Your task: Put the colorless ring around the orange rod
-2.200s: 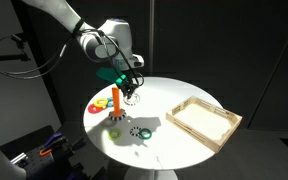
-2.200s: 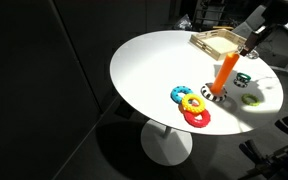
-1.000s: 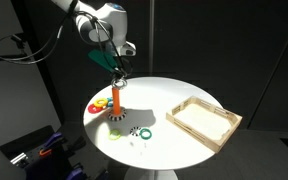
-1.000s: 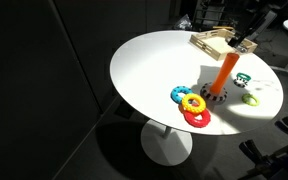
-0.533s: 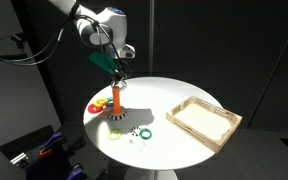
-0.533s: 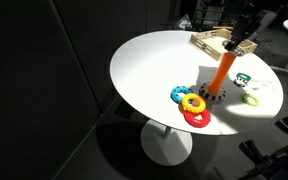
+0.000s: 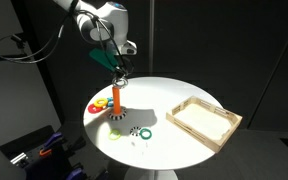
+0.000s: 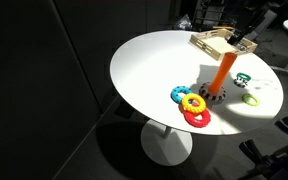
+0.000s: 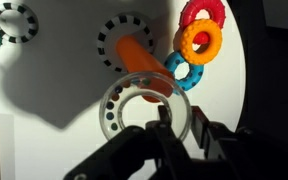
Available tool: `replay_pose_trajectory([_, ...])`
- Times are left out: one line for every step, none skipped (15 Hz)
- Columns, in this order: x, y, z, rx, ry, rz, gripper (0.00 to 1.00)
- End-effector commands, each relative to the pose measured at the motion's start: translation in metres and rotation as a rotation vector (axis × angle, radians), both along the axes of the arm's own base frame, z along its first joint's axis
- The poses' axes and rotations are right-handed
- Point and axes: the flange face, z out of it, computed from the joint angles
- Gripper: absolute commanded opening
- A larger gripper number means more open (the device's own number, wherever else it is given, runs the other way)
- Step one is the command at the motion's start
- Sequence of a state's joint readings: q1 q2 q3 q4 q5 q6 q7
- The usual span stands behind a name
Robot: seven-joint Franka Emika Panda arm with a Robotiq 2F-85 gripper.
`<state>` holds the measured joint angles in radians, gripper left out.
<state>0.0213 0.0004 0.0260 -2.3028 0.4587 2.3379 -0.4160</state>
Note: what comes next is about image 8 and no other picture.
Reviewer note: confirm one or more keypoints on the clear plastic cup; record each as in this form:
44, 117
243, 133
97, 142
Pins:
241, 46

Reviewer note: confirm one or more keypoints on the wooden slatted tray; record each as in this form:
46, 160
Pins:
200, 42

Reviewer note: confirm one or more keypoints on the black and white striped base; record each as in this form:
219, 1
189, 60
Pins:
204, 95

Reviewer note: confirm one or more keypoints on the orange rod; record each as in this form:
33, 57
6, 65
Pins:
222, 73

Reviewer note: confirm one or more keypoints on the white table pedestal base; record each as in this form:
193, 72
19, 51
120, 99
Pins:
165, 146

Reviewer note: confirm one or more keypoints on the dark metal cart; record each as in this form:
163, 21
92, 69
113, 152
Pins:
214, 13

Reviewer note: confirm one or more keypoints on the dark robot arm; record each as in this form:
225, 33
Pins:
259, 18

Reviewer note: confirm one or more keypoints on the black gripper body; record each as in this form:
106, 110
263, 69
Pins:
243, 34

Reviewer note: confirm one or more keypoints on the black clamp rig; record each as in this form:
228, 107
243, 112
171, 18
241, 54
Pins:
284, 156

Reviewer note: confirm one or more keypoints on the grey plastic bag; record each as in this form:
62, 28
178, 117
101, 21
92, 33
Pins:
184, 22

